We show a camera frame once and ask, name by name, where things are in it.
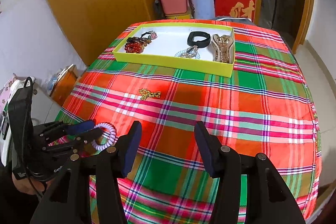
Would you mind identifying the black hair tie pink charm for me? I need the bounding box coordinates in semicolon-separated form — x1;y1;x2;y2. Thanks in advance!
141;31;157;40

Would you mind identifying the dark red bead necklace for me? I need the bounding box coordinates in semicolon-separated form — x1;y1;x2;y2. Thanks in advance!
126;36;153;46

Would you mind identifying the grey quilted cushion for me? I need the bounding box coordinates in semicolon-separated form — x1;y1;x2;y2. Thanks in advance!
213;16;254;25

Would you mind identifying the red bead bracelet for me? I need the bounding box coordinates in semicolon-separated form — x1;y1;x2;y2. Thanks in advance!
124;41;146;54

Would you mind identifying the plaid tablecloth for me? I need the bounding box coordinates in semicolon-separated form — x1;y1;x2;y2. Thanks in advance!
57;23;322;223

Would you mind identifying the light blue bucket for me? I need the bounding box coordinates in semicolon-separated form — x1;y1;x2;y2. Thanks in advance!
191;0;215;19

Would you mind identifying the beige claw hair clip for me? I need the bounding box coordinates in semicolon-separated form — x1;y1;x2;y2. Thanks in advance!
211;34;235;64

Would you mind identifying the person left hand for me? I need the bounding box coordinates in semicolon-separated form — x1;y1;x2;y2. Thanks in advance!
11;173;51;195

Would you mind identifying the black hair band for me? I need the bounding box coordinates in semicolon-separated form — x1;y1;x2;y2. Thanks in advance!
187;31;211;48

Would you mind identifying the yellow round tin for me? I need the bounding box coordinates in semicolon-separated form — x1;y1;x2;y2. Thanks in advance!
165;11;192;20

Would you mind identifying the purple-white spiral hair tie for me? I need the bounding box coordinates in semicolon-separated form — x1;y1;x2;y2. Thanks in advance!
91;122;117;152

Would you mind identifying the gold chain bracelet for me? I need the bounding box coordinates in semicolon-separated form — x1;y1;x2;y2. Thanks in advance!
138;88;162;101

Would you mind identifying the yellow-green tray box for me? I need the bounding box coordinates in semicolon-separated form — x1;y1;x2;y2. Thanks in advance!
112;20;235;78

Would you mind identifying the red gift box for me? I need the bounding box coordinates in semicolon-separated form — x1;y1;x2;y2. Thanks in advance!
214;0;256;22

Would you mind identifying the pink plastic bin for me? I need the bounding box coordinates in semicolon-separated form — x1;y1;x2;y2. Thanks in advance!
160;0;188;15

